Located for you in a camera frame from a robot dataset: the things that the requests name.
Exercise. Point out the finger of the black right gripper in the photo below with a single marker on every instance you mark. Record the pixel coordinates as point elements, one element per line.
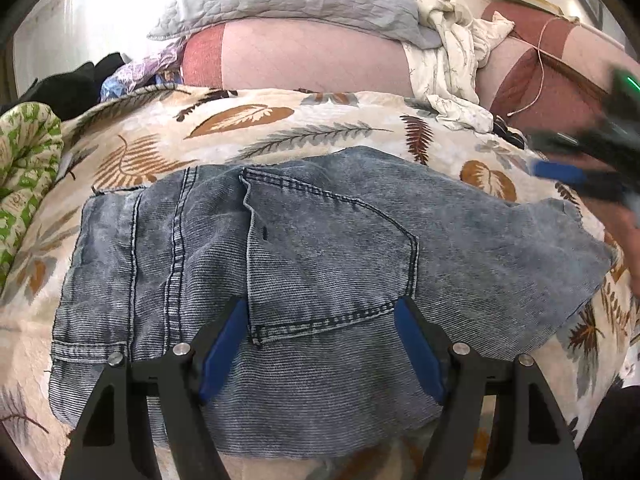
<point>598,184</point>

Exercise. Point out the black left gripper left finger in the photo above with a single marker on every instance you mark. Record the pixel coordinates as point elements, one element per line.
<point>113,438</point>

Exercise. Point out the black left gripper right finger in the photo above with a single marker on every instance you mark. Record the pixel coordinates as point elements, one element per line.
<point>529,438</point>

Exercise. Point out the blue denim jeans pant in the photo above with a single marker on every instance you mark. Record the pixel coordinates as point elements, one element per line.
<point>321,248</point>

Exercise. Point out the black clothing pile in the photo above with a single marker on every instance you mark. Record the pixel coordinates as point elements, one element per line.
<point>71,94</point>

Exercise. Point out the pink maroon bed sheet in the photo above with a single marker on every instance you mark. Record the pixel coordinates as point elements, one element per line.
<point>548,74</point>

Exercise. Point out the cream leaf pattern blanket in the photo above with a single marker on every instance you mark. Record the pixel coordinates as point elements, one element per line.
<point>141,141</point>

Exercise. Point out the black remote on bed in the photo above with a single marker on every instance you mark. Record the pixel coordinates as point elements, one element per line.
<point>511,135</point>

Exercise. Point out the crumpled white printed cloth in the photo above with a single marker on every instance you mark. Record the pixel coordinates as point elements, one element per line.
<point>445,77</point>

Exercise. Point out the green white patterned cloth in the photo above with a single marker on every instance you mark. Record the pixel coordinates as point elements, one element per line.
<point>31,150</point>

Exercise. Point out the purple blue plastic package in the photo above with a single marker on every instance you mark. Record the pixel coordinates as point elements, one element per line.
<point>162,67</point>

